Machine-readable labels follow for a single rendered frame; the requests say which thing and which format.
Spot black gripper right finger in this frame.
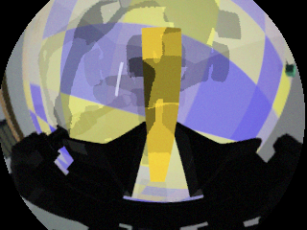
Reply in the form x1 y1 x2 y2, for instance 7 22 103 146
174 123 262 196

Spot yellow bar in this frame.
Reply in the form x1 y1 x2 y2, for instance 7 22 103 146
142 27 181 181

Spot green block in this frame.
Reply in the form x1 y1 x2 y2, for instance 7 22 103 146
285 64 296 78

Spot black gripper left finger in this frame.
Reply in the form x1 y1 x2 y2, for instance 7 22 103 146
62 122 147 196

